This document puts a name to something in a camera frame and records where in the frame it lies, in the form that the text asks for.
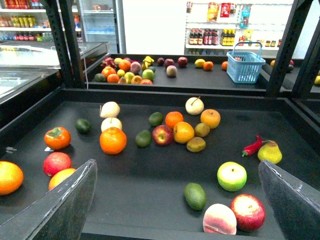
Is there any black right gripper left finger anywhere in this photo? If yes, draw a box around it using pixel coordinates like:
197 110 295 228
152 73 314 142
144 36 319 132
0 159 98 240

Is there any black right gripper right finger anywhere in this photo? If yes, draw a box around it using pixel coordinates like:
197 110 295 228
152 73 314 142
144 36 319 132
258 160 320 240

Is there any blue basket on far shelf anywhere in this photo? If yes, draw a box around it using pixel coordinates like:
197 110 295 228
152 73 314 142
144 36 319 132
226 41 266 84

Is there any orange yellow mango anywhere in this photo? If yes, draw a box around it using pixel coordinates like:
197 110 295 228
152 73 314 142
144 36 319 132
48 168 76 191

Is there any red apple front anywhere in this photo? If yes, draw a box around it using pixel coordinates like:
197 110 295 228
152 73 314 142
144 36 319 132
230 194 266 232

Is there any red pink apple left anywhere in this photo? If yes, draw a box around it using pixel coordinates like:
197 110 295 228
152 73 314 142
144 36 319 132
42 152 72 177

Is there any yellow green pear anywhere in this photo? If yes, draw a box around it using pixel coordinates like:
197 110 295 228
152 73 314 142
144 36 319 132
257 140 283 165

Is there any large orange grapefruit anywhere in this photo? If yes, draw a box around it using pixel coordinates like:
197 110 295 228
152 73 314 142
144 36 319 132
0 161 24 196

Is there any green apple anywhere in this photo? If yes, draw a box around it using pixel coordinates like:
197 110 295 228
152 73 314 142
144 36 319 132
217 161 247 192

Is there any red chili pepper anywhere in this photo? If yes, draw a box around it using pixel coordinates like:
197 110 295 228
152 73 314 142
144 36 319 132
242 135 263 157

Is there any orange persimmon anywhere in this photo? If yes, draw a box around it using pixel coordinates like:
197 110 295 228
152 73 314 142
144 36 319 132
44 126 72 151

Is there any pink peach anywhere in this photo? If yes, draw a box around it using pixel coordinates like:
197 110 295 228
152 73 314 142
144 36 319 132
202 203 237 235

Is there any large orange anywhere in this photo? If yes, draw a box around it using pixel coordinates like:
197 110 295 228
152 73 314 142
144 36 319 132
99 127 127 155

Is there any dark green lime left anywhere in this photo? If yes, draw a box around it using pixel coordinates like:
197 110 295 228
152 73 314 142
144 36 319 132
75 118 92 135

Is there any dark green avocado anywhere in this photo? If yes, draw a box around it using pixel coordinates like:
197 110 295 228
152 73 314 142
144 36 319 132
184 182 207 211

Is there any white pear lower left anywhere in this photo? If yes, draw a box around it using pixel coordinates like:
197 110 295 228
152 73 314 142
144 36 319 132
100 117 123 132

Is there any green lime lower centre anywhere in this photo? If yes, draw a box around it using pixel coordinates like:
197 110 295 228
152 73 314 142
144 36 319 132
135 130 152 148

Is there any white pear upper left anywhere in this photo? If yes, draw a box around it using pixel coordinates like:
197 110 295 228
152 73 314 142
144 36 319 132
99 101 121 119

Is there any brown kiwi lower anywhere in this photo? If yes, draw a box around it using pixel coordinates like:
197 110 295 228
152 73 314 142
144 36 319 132
186 136 206 153

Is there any brown kiwi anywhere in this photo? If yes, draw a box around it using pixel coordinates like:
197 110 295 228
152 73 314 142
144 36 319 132
186 136 206 153
194 122 211 138

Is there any brown kiwi upper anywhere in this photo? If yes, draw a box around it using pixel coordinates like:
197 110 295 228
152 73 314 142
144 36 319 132
194 122 211 138

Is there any golden russet pear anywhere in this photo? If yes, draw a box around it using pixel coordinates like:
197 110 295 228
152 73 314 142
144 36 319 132
200 109 221 129

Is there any red apple centre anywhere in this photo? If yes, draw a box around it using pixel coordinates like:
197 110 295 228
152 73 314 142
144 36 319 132
152 124 174 146

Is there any green lime upper centre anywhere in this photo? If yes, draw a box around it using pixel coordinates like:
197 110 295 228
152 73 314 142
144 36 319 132
148 112 164 127

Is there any yellow orange apple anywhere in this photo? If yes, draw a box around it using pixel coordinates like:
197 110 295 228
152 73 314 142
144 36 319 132
173 121 195 144

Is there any white pear with stem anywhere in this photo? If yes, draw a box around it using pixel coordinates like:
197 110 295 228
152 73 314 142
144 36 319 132
185 96 205 116

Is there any small orange centre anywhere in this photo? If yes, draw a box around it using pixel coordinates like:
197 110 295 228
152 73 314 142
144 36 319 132
165 111 184 129

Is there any far fruit pile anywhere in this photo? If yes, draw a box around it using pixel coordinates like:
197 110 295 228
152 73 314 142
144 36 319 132
92 56 229 87

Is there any glass freezer chest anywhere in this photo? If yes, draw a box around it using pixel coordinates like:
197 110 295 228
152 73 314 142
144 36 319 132
0 41 110 98

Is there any black display shelf frame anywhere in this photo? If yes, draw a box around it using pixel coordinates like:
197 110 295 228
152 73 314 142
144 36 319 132
0 0 320 240

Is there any white wall shelf with bottles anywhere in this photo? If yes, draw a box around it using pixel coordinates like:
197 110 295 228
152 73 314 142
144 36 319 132
184 0 293 58

